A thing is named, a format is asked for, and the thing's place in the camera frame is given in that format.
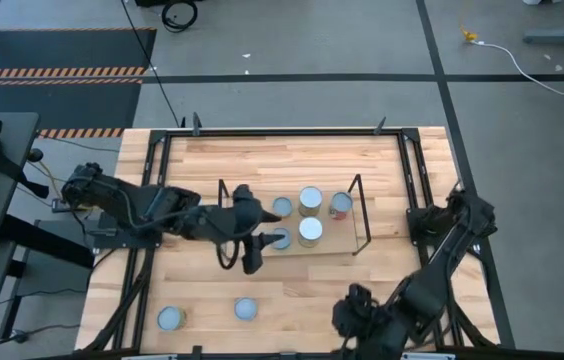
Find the black mat hazard-striped edge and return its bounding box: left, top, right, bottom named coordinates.
left=0, top=27, right=158, bottom=80
left=0, top=78, right=144, bottom=140

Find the white floor cable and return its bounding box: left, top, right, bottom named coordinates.
left=471, top=38, right=564, bottom=114

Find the white red mixed fruit can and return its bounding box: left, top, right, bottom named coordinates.
left=329, top=191, right=354, bottom=222

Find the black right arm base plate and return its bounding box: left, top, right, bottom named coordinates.
left=405, top=205, right=443, bottom=251

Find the black aluminium table frame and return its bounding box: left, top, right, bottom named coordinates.
left=77, top=112, right=517, bottom=360

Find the red white tomato can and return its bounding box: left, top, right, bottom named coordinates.
left=233, top=296, right=259, bottom=322

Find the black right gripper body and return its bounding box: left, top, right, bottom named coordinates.
left=330, top=282, right=393, bottom=360

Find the green red swirl can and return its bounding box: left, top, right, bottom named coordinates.
left=156, top=305, right=187, bottom=332

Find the coiled black cable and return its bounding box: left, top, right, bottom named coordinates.
left=160, top=0, right=199, bottom=34

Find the grey desk leg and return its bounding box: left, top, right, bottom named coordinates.
left=521, top=0, right=564, bottom=47

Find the black frame wooden shelf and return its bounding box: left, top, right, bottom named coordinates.
left=217, top=173, right=373, bottom=258

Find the teal fish can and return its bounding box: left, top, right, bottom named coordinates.
left=270, top=227, right=294, bottom=251

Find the green oranges can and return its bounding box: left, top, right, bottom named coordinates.
left=297, top=185, right=324, bottom=218

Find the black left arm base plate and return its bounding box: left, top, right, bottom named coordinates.
left=92, top=209, right=164, bottom=250

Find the black side table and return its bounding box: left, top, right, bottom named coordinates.
left=0, top=111, right=42, bottom=247

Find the black desk frame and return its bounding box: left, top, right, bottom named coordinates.
left=0, top=213, right=97, bottom=274

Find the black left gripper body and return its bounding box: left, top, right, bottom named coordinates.
left=195, top=200, right=249, bottom=247

